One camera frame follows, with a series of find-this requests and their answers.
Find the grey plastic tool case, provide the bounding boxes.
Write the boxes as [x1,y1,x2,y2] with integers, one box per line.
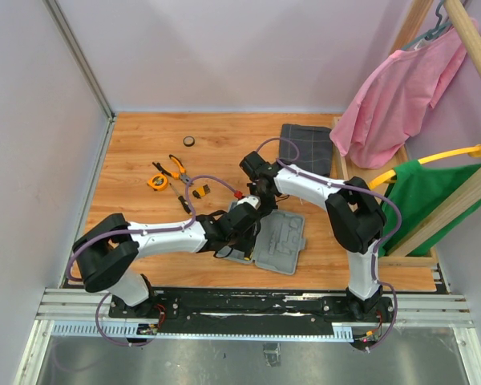
[219,209,306,275]

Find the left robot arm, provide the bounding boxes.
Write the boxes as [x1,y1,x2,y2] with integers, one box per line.
[73,196,261,318]

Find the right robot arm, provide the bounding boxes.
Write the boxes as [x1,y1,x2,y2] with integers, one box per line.
[240,152,386,321]

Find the hex key set orange holder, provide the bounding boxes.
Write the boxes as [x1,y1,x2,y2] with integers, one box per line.
[192,184,211,199]

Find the dark grey checked cloth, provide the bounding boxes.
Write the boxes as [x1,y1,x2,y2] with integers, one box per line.
[281,124,333,177]

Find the orange black pliers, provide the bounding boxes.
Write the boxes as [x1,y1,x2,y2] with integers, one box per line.
[152,154,193,185]

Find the yellow tape measure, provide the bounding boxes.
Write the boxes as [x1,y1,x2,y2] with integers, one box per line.
[148,173,169,192]

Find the pink shirt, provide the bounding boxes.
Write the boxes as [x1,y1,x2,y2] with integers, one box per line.
[330,28,467,169]

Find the green shirt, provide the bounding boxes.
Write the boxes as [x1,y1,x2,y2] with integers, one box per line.
[379,160,481,257]

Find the wooden clothes rack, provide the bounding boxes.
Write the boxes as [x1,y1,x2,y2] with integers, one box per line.
[333,1,481,267]

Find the yellow clothes hanger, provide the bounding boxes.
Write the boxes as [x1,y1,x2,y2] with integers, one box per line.
[369,144,481,190]

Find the teal clothes hanger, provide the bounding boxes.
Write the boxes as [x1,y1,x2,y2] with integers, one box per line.
[400,0,454,51]

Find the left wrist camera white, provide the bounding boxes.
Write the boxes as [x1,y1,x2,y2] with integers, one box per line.
[237,195,261,209]

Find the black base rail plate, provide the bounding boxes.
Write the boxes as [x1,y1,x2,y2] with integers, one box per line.
[108,287,394,336]

